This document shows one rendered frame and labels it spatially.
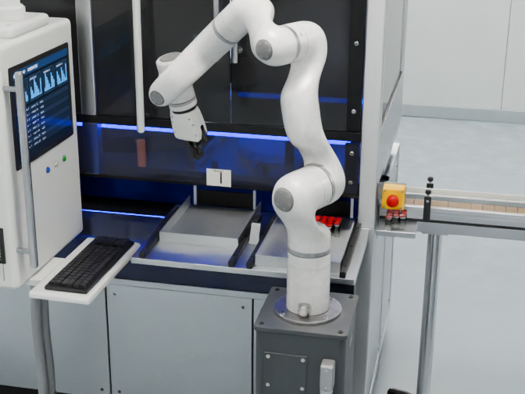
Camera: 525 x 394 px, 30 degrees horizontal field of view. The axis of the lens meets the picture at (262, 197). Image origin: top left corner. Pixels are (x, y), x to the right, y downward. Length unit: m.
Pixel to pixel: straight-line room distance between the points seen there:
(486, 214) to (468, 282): 1.72
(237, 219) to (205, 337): 0.49
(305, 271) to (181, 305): 0.98
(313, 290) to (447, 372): 1.65
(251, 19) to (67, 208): 1.09
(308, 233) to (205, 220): 0.79
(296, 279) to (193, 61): 0.66
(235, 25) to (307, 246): 0.62
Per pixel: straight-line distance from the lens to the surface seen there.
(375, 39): 3.10
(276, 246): 3.12
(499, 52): 7.79
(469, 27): 7.76
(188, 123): 2.89
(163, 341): 3.65
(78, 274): 3.10
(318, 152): 2.61
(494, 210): 3.39
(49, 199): 3.21
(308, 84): 2.55
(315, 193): 2.55
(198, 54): 2.73
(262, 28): 2.50
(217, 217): 3.35
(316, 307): 2.71
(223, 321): 3.54
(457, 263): 5.26
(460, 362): 4.33
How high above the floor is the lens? 2.12
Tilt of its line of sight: 20 degrees down
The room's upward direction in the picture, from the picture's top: straight up
